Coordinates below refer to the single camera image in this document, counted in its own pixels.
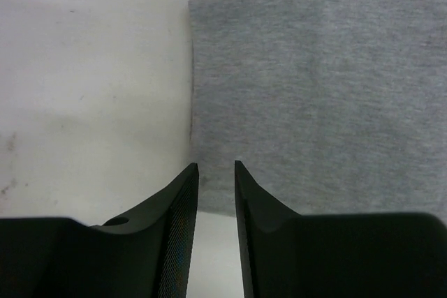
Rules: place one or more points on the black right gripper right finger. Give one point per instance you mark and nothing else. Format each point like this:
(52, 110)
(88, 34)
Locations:
(286, 254)

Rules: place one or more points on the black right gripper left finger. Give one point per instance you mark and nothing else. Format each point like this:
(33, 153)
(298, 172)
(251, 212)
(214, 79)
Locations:
(143, 252)

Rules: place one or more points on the grey tank top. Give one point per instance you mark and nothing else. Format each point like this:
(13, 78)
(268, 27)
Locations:
(334, 106)

